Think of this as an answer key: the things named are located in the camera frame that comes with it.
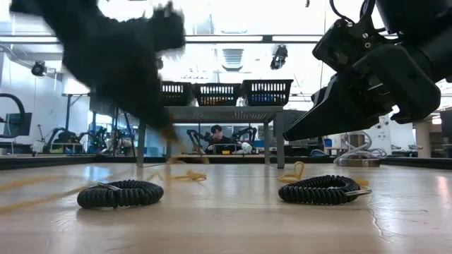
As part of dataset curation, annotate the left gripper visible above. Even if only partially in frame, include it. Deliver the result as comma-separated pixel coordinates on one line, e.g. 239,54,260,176
63,19,177,141

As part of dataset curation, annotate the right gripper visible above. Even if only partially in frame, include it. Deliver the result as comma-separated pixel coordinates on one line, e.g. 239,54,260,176
282,44,442,142

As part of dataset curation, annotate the black slotted plastic basket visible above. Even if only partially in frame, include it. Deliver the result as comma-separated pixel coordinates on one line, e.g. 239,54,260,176
193,83,244,107
242,79,294,107
160,81,195,107

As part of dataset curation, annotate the black coil wrist keychain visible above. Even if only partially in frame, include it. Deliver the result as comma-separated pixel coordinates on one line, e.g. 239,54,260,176
278,175,373,205
76,179,165,209

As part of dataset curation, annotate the black equipment cabinet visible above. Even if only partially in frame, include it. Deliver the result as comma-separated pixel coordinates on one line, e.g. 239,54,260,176
284,109,309,132

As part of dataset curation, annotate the black ceiling spotlight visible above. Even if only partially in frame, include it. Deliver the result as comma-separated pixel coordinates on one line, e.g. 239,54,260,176
270,44,289,71
30,61,47,77

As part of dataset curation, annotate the grey metal mesh shelf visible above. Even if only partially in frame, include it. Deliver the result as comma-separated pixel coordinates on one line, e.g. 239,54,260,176
136,105,286,169

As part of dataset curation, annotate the person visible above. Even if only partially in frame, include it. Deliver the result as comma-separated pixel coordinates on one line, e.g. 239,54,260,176
204,124,242,155

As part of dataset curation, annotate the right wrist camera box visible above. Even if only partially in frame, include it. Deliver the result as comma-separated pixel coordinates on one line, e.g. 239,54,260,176
312,17,388,73

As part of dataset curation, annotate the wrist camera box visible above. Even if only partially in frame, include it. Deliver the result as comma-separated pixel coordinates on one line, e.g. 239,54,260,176
312,17,388,73
148,3,186,54

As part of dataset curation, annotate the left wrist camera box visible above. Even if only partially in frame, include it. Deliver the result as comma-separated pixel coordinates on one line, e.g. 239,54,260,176
148,3,186,54

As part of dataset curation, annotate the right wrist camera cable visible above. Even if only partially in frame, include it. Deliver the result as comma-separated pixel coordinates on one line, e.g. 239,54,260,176
329,0,375,25

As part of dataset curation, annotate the black aluminium table frame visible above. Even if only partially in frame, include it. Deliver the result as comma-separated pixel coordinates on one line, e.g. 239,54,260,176
0,154,452,171

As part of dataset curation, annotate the left arm supply cable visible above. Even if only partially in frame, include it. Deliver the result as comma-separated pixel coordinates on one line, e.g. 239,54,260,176
0,92,26,139

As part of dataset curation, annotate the black wall monitor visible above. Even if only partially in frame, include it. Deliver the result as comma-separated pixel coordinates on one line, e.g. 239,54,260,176
3,112,32,137

